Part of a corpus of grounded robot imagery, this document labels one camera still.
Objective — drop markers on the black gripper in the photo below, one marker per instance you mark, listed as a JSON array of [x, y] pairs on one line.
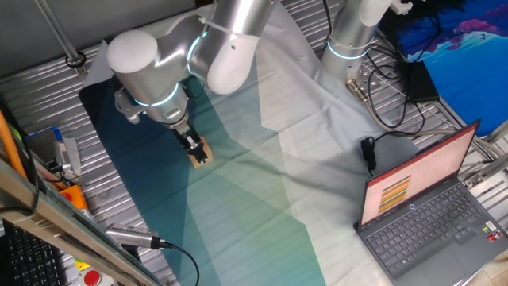
[[184, 135]]

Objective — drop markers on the small wooden block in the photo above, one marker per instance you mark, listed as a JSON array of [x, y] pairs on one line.
[[196, 165]]

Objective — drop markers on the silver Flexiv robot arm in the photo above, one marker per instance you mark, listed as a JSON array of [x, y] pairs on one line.
[[151, 75]]

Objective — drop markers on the blue green white tablecloth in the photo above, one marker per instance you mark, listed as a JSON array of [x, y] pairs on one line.
[[246, 190]]

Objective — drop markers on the orange box red button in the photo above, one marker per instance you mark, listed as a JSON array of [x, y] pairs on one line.
[[75, 198]]

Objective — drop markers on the yellow box green button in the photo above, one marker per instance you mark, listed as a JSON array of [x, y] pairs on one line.
[[81, 265]]

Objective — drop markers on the grey box red button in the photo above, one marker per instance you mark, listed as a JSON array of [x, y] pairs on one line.
[[92, 278]]

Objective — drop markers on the thin metal rod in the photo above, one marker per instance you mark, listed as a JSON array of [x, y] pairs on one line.
[[59, 35]]

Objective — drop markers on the orange tube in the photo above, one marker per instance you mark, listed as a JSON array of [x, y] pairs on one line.
[[8, 143]]

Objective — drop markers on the black keyboard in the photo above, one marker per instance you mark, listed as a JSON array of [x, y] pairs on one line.
[[28, 258]]

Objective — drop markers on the black power brick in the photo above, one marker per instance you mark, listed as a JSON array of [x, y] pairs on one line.
[[420, 81]]

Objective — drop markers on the grey laptop computer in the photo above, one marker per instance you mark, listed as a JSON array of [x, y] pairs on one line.
[[428, 230]]

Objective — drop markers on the blue pink printed poster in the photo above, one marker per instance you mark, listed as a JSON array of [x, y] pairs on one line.
[[468, 59]]

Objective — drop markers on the aluminium corner profile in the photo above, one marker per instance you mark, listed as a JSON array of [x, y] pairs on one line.
[[490, 167]]

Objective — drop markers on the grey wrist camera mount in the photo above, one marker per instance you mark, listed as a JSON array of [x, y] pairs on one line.
[[127, 109]]

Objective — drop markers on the silver ribbed depth camera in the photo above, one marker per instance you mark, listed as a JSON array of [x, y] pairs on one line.
[[127, 235]]

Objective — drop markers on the aluminium frame bar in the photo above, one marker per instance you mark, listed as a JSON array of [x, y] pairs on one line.
[[59, 216]]

